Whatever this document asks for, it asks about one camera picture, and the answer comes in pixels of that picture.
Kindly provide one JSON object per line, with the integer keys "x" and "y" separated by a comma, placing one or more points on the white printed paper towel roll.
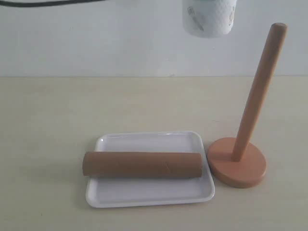
{"x": 208, "y": 18}

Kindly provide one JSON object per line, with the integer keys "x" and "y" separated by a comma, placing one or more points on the wooden paper towel holder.
{"x": 236, "y": 161}

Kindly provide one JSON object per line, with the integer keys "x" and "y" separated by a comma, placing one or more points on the brown cardboard tube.
{"x": 142, "y": 165}

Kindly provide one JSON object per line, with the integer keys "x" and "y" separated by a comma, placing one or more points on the white rectangular plastic tray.
{"x": 109, "y": 193}

